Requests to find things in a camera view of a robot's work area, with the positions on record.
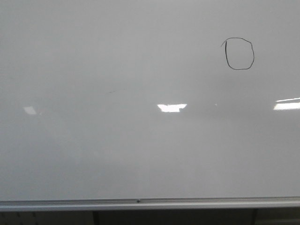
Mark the white whiteboard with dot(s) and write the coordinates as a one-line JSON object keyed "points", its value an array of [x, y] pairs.
{"points": [[124, 99]]}

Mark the aluminium whiteboard tray rail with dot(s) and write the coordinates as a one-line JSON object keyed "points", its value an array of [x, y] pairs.
{"points": [[149, 204]]}

